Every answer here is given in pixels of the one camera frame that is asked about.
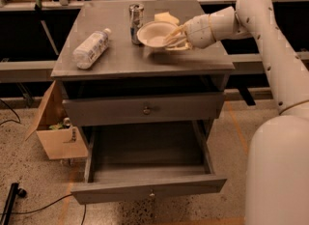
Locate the silver redbull can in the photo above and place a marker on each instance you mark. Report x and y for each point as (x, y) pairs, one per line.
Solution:
(136, 15)

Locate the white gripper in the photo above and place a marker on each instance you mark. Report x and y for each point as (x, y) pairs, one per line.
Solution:
(198, 31)

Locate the black bar on floor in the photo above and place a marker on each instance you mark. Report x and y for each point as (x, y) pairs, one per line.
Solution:
(15, 191)

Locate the grey wooden cabinet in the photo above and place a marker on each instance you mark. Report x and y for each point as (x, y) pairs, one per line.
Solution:
(128, 70)

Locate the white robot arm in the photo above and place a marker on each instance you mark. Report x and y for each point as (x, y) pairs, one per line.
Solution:
(277, 176)

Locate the white paper bowl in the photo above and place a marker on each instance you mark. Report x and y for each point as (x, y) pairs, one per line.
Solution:
(153, 34)

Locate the open grey lower drawer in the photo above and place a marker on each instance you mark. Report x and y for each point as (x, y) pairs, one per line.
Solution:
(132, 162)

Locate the yellow sponge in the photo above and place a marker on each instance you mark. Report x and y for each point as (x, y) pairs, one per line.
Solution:
(166, 17)

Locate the closed grey upper drawer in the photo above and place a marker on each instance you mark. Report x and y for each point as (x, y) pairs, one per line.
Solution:
(86, 112)

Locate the clear plastic water bottle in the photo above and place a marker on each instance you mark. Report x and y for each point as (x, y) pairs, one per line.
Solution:
(88, 52)

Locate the cardboard box on floor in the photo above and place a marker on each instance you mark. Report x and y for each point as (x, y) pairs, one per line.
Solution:
(60, 139)

